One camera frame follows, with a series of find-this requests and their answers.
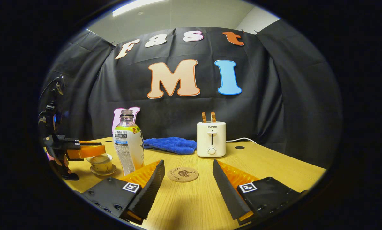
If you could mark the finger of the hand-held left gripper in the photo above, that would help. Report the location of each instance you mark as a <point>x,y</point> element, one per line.
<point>88,142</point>
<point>88,150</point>

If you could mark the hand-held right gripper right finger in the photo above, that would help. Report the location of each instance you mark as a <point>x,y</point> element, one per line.
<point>229,191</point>

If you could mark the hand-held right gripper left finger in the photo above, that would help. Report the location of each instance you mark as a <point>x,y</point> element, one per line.
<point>152,188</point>

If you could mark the round wooden coaster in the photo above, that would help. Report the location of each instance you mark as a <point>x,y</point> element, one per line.
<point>183,174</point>

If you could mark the clear labelled water bottle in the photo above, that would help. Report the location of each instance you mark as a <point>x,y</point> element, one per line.
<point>127,150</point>

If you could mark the cream ceramic saucer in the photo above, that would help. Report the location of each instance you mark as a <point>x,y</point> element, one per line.
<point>111,172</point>

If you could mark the blue towel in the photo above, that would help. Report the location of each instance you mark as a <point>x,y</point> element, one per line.
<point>170,145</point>

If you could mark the white toaster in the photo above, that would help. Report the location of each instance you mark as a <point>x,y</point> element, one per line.
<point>211,137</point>

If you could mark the bread slice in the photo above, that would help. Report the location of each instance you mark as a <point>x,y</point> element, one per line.
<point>204,117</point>
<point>213,117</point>

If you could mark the black backdrop cloth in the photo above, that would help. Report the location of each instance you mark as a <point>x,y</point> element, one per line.
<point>273,95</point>

